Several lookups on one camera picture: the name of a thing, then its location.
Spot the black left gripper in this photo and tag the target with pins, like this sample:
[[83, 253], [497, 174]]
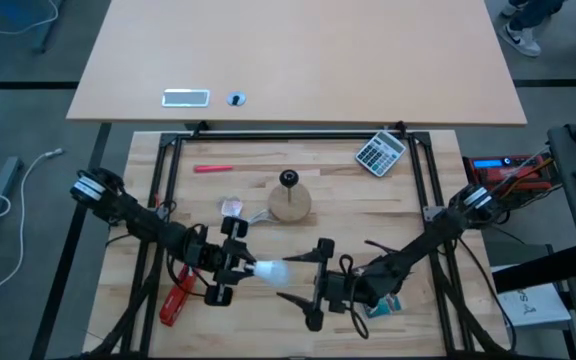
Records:
[[209, 256]]

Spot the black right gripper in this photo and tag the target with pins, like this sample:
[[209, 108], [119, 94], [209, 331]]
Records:
[[343, 292]]

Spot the white lightbulb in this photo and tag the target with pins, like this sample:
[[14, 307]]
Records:
[[274, 272]]

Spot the clear plastic wrapper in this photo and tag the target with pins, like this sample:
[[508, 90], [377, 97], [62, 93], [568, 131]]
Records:
[[231, 206]]

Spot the wooden base lamp with socket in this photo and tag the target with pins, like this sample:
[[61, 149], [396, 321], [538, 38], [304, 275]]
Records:
[[293, 205]]

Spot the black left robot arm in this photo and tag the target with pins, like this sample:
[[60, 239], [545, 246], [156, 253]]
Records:
[[143, 225]]

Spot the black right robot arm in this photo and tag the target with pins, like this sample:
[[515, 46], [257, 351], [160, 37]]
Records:
[[418, 245]]

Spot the Arcadia picture book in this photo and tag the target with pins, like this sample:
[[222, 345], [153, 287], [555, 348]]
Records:
[[383, 307]]

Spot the red stapler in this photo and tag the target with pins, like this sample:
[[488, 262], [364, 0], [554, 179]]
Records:
[[173, 305]]

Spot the pink marker pen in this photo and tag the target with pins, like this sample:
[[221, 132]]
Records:
[[213, 168]]

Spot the grey desk calculator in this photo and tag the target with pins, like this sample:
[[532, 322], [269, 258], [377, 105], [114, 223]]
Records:
[[380, 154]]

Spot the red power supply unit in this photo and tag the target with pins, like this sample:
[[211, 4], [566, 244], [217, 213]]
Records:
[[488, 170]]

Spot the white printed paper sheet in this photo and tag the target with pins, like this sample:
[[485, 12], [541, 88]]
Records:
[[538, 305]]

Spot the light wooden desk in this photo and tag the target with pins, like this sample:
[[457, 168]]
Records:
[[293, 50]]

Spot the person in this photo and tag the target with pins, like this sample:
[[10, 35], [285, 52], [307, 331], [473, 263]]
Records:
[[523, 37]]

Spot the black aluminium rig frame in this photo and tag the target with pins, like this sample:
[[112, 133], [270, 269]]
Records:
[[328, 136]]

